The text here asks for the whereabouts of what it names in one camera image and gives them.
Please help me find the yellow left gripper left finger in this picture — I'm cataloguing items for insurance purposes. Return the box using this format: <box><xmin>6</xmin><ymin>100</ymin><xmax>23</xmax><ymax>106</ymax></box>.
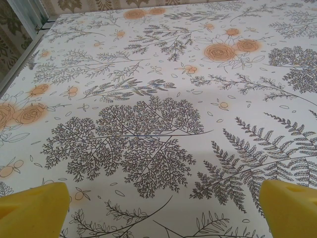
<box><xmin>0</xmin><ymin>182</ymin><xmax>70</xmax><ymax>238</ymax></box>

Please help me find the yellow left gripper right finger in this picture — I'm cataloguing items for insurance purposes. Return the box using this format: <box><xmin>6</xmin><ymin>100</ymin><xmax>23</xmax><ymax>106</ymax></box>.
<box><xmin>259</xmin><ymin>179</ymin><xmax>317</xmax><ymax>238</ymax></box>

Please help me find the floral print tablecloth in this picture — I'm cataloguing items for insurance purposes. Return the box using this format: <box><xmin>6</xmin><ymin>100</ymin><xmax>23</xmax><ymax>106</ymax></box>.
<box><xmin>0</xmin><ymin>0</ymin><xmax>317</xmax><ymax>238</ymax></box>

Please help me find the aluminium frame side rail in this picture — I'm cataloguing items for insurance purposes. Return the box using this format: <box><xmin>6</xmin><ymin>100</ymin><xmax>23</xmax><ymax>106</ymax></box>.
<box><xmin>0</xmin><ymin>21</ymin><xmax>54</xmax><ymax>93</ymax></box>

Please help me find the aluminium frame post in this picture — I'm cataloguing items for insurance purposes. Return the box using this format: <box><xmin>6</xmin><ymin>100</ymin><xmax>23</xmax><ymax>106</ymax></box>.
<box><xmin>9</xmin><ymin>0</ymin><xmax>48</xmax><ymax>43</ymax></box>

